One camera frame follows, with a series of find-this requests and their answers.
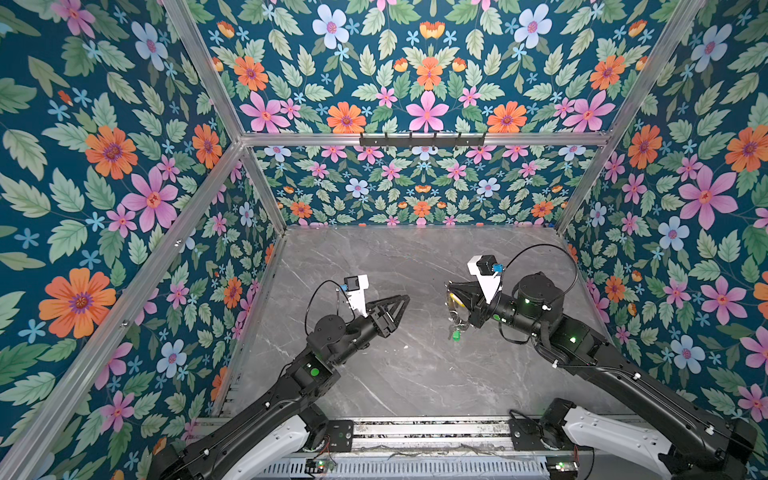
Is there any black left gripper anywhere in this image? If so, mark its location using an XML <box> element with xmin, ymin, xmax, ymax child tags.
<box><xmin>331</xmin><ymin>292</ymin><xmax>411</xmax><ymax>370</ymax></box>

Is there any silver metal keyring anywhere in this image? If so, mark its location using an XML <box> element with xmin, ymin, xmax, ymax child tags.
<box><xmin>446</xmin><ymin>290</ymin><xmax>469</xmax><ymax>332</ymax></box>

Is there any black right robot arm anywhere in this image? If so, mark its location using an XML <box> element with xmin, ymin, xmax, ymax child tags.
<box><xmin>446</xmin><ymin>272</ymin><xmax>757</xmax><ymax>479</ymax></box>

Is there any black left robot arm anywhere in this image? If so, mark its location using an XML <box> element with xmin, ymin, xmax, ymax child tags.
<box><xmin>147</xmin><ymin>295</ymin><xmax>410</xmax><ymax>479</ymax></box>

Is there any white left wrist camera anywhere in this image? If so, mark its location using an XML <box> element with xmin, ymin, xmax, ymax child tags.
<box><xmin>343</xmin><ymin>274</ymin><xmax>369</xmax><ymax>317</ymax></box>

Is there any black left camera cable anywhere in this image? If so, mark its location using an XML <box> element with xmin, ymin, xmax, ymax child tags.
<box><xmin>303</xmin><ymin>279</ymin><xmax>349</xmax><ymax>337</ymax></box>

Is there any black camera cable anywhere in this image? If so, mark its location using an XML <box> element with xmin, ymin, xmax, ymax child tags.
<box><xmin>303</xmin><ymin>279</ymin><xmax>349</xmax><ymax>337</ymax></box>
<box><xmin>500</xmin><ymin>242</ymin><xmax>580</xmax><ymax>295</ymax></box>

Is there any black right camera cable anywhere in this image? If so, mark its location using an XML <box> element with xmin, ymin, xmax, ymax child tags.
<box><xmin>500</xmin><ymin>242</ymin><xmax>580</xmax><ymax>295</ymax></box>

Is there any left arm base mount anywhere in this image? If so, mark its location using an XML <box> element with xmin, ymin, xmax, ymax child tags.
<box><xmin>302</xmin><ymin>419</ymin><xmax>355</xmax><ymax>453</ymax></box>

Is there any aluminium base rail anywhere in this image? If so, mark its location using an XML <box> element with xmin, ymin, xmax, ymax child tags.
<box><xmin>191</xmin><ymin>416</ymin><xmax>679</xmax><ymax>457</ymax></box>

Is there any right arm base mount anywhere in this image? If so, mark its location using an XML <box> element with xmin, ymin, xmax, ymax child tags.
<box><xmin>508</xmin><ymin>398</ymin><xmax>593</xmax><ymax>451</ymax></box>

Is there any black wall hook rail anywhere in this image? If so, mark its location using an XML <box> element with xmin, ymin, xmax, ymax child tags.
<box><xmin>358</xmin><ymin>132</ymin><xmax>486</xmax><ymax>149</ymax></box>

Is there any white perforated cable duct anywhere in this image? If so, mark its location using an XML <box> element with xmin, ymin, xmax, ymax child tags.
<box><xmin>257</xmin><ymin>457</ymin><xmax>550</xmax><ymax>479</ymax></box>

